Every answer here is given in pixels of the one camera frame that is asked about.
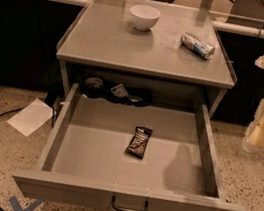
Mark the crumpled silver blue snack bag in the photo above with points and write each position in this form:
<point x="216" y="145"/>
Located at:
<point x="202" y="48"/>

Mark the white tag card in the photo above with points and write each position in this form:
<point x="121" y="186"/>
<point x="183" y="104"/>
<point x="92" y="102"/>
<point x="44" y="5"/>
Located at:
<point x="119" y="91"/>

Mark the white ceramic bowl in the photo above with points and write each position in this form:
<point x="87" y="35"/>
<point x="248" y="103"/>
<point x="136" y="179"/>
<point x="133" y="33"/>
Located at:
<point x="144" y="17"/>

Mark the grey open top drawer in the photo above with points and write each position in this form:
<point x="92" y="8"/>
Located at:
<point x="112" y="156"/>

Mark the black rxbar chocolate wrapper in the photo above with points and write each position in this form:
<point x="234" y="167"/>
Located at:
<point x="139" y="142"/>

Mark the dark clutter behind drawer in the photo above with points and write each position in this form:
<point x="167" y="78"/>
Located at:
<point x="97" y="88"/>

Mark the white paper sheet on floor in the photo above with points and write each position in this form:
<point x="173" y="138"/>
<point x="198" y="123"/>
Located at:
<point x="31" y="117"/>

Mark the black metal drawer handle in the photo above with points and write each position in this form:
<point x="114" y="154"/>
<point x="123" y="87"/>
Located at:
<point x="121" y="204"/>

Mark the grey cabinet counter unit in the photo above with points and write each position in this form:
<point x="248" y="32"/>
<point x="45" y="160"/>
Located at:
<point x="103" y="37"/>

